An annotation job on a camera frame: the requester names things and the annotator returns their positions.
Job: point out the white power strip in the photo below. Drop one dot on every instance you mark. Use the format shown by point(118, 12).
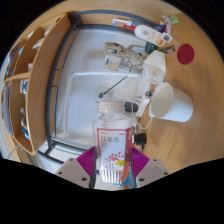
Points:
point(143, 105)

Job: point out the black charger block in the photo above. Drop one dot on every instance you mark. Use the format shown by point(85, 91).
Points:
point(140, 138)

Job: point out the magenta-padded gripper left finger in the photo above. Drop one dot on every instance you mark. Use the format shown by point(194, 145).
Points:
point(75, 170)

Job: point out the white paper cup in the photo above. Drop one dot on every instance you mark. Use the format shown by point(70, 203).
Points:
point(173, 103)

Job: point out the white box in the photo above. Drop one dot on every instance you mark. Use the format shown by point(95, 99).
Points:
point(155, 66)

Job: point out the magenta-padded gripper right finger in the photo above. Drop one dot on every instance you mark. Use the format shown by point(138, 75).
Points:
point(150, 171)

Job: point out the black plug adapter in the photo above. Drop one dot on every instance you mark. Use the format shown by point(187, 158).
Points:
point(130, 106)

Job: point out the white lotion bottle red pump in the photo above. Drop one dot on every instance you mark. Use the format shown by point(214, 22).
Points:
point(150, 35)

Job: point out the wooden shelf unit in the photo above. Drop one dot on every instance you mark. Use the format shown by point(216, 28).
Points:
point(36, 86)

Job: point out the small green packet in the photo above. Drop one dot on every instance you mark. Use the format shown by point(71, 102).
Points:
point(174, 19)

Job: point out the small tree figurine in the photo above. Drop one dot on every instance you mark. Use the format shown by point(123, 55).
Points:
point(128, 55)

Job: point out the clear drink bottle white cap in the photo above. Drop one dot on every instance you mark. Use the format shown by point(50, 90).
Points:
point(113, 146)

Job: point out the flat round red coaster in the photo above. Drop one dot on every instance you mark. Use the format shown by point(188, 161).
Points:
point(185, 54)

